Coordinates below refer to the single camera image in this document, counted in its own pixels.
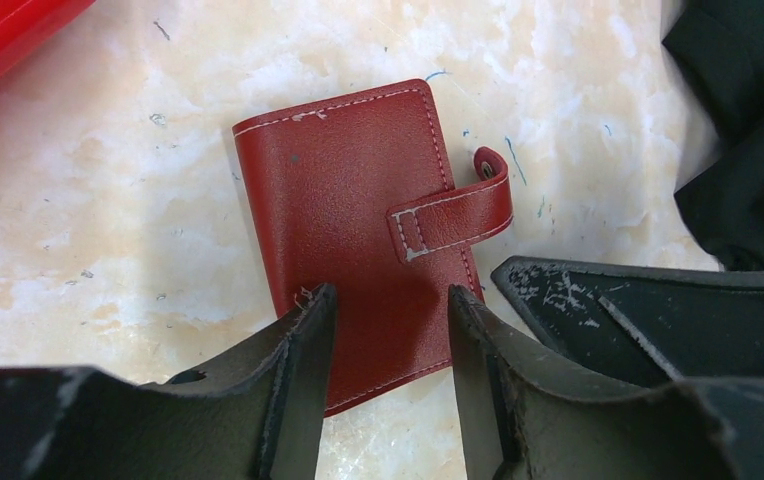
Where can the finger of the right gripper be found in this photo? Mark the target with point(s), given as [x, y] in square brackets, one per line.
[641, 325]

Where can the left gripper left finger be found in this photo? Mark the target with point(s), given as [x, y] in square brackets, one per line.
[254, 411]

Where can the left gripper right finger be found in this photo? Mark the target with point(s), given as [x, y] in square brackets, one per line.
[527, 412]

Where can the red leather card holder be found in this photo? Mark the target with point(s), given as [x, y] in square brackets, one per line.
[357, 191]

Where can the black cloth garment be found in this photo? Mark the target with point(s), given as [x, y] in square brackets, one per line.
[718, 47]

